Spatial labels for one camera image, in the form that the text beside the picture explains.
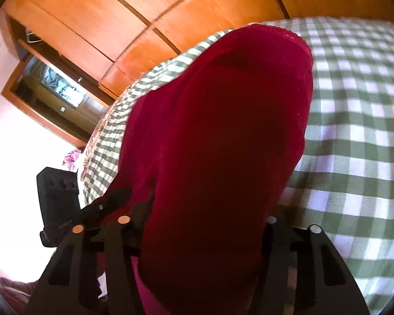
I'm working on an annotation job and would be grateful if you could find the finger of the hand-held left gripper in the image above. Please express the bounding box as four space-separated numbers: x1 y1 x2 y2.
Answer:
77 188 132 228

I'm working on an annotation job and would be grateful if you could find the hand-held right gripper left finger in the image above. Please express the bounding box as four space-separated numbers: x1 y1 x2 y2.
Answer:
25 197 155 315

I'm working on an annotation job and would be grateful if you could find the wooden door frame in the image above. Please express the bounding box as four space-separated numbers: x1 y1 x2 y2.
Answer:
2 52 110 149

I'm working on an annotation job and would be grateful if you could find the wooden wardrobe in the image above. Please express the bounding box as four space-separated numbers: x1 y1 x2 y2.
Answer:
5 0 394 101

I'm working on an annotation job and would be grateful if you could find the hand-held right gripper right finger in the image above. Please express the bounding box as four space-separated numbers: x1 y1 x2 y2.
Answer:
250 205 370 315

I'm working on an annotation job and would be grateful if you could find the pink floral cloth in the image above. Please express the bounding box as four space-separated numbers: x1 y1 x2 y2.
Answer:
62 149 81 172

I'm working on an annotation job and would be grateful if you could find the dark red quilted cloth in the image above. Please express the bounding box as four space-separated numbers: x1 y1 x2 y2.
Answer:
0 271 33 311

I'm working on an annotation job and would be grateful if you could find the red long-sleeved shirt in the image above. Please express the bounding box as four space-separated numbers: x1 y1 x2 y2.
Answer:
95 23 314 315

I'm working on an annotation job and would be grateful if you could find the green checked bedspread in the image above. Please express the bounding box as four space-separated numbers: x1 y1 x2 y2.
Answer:
79 16 394 315

